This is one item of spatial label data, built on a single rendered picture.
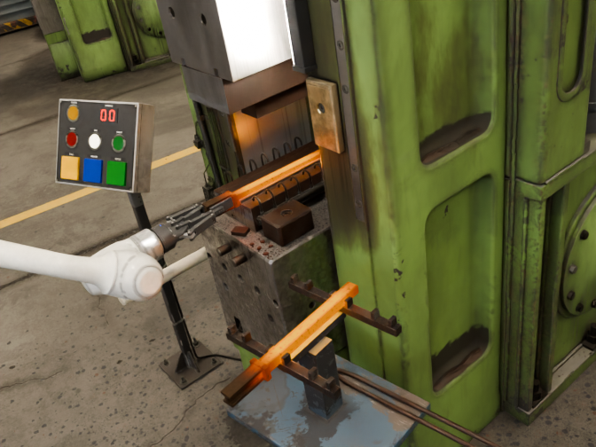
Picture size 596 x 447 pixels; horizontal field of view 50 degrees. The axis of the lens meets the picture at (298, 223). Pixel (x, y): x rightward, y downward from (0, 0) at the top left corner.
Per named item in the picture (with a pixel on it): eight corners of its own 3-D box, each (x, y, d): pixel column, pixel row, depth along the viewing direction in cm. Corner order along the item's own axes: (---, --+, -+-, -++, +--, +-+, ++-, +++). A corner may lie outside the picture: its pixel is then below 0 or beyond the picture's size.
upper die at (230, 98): (230, 114, 160) (221, 78, 154) (189, 98, 174) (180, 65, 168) (352, 60, 179) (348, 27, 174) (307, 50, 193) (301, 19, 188)
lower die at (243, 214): (255, 231, 179) (250, 206, 174) (217, 208, 193) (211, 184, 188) (364, 171, 198) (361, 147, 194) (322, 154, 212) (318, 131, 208)
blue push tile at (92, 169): (99, 183, 205) (101, 159, 204) (82, 181, 208) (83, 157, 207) (103, 183, 207) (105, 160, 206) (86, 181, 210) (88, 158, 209)
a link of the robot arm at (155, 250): (151, 273, 165) (170, 261, 167) (139, 245, 159) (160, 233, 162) (135, 259, 171) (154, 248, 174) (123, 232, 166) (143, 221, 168)
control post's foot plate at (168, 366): (182, 392, 257) (176, 376, 252) (156, 364, 273) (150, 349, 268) (225, 363, 267) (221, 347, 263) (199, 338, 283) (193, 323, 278)
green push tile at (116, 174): (123, 186, 200) (125, 162, 200) (105, 184, 204) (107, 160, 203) (127, 186, 202) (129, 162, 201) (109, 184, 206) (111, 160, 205)
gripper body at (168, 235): (152, 247, 173) (182, 230, 177) (168, 259, 167) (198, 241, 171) (144, 224, 169) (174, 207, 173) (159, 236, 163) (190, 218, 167)
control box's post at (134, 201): (190, 369, 268) (110, 136, 210) (184, 364, 270) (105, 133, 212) (197, 364, 269) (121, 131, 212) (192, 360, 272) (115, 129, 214)
